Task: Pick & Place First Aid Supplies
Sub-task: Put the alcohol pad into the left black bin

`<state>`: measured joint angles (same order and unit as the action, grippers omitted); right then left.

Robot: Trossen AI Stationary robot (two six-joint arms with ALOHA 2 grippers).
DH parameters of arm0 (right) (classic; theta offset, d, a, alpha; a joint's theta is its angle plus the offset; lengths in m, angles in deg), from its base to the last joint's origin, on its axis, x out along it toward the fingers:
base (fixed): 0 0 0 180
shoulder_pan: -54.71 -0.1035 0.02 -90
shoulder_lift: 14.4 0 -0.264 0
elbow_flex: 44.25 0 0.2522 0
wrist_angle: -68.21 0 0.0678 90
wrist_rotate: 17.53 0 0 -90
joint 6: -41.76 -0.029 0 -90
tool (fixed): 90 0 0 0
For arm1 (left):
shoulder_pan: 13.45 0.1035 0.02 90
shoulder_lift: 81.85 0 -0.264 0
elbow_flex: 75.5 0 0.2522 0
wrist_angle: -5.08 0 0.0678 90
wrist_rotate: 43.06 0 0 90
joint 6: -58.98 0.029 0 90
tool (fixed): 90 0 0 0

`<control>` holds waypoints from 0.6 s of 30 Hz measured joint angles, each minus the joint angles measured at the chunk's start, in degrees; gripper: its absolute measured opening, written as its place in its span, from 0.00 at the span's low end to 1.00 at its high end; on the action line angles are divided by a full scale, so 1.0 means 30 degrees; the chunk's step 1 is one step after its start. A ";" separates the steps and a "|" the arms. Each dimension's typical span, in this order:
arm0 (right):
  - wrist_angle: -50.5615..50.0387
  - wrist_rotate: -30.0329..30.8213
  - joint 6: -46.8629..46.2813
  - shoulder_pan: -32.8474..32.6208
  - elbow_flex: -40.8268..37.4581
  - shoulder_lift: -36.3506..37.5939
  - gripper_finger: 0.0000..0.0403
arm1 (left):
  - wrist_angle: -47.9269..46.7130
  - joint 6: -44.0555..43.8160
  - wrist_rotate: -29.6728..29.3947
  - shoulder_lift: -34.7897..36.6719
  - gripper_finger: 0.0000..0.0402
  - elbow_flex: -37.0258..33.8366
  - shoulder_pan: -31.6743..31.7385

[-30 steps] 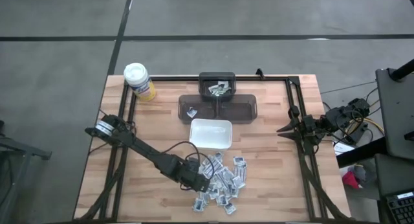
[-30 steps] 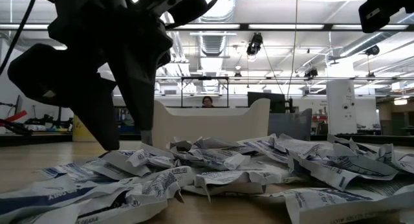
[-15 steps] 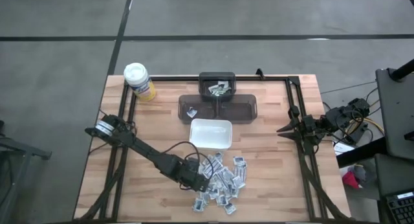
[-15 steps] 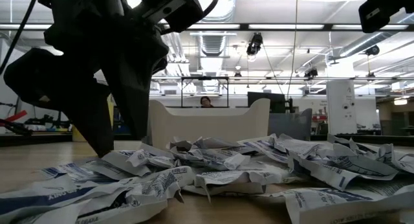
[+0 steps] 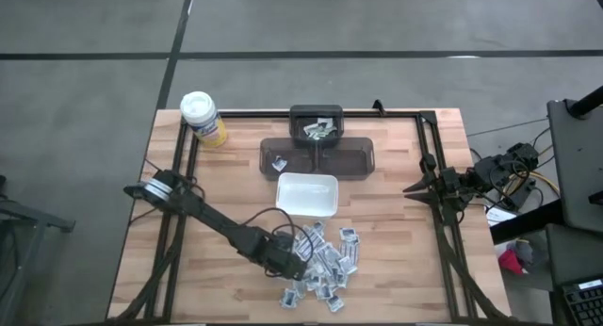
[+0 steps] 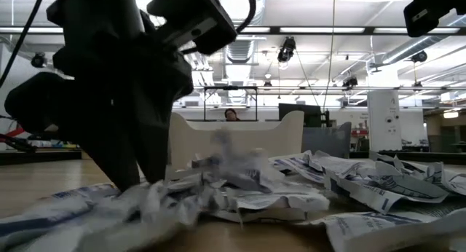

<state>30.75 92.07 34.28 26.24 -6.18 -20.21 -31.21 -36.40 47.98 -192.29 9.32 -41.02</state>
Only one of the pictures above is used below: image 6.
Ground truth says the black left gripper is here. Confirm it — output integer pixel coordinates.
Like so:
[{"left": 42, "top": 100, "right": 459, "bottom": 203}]
[{"left": 3, "top": 25, "right": 194, "bottom": 193}]

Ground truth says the person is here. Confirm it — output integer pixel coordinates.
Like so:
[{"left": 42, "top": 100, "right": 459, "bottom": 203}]
[{"left": 223, "top": 108, "right": 241, "bottom": 122}]

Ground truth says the white packet with navy block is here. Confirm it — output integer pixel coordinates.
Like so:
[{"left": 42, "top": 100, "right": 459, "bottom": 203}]
[
  {"left": 0, "top": 182, "right": 121, "bottom": 245},
  {"left": 294, "top": 206, "right": 466, "bottom": 252}
]

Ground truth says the white plastic bin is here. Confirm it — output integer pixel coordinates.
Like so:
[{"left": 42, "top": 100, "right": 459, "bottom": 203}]
[{"left": 167, "top": 110, "right": 305, "bottom": 171}]

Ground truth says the red black clamp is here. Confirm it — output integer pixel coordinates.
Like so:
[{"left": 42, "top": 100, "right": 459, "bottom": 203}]
[{"left": 0, "top": 127, "right": 37, "bottom": 154}]

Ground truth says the white square column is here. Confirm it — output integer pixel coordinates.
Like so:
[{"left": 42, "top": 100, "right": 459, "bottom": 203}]
[{"left": 366, "top": 90, "right": 403, "bottom": 153}]

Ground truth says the black monitor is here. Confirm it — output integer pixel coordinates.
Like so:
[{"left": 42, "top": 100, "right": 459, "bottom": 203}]
[{"left": 278, "top": 103, "right": 323, "bottom": 129}]

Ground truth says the large translucent grey bin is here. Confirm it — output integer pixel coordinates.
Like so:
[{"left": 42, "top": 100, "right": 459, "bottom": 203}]
[{"left": 301, "top": 120, "right": 352, "bottom": 160}]

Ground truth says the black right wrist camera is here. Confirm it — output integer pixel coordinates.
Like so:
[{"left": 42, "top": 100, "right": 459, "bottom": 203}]
[{"left": 403, "top": 0, "right": 460, "bottom": 38}]

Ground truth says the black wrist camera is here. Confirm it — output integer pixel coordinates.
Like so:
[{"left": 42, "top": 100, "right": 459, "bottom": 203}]
[
  {"left": 146, "top": 0, "right": 239, "bottom": 56},
  {"left": 403, "top": 0, "right": 460, "bottom": 38}
]

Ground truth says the black ceiling-mounted camera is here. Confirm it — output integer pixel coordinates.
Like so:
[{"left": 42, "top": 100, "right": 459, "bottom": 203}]
[
  {"left": 341, "top": 76, "right": 360, "bottom": 89},
  {"left": 410, "top": 50, "right": 429, "bottom": 64},
  {"left": 30, "top": 51, "right": 47, "bottom": 68}
]

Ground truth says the black frame of far station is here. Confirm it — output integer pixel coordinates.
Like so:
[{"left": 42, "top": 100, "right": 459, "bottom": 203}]
[{"left": 202, "top": 85, "right": 259, "bottom": 122}]

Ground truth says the thin hanging cord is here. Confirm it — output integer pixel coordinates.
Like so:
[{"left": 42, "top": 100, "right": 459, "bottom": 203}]
[{"left": 322, "top": 0, "right": 336, "bottom": 113}]

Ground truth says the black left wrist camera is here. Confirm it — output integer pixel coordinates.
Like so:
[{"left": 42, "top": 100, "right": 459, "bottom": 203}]
[{"left": 146, "top": 0, "right": 239, "bottom": 56}]

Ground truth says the silver ceiling duct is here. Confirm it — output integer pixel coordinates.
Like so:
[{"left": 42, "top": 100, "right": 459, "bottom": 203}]
[{"left": 218, "top": 0, "right": 267, "bottom": 106}]

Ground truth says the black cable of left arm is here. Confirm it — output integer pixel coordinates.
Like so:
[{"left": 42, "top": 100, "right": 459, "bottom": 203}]
[
  {"left": 0, "top": 0, "right": 47, "bottom": 89},
  {"left": 234, "top": 0, "right": 258, "bottom": 35}
]

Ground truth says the black overhead camera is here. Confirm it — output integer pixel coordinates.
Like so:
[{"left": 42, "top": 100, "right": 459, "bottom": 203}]
[{"left": 276, "top": 36, "right": 297, "bottom": 63}]

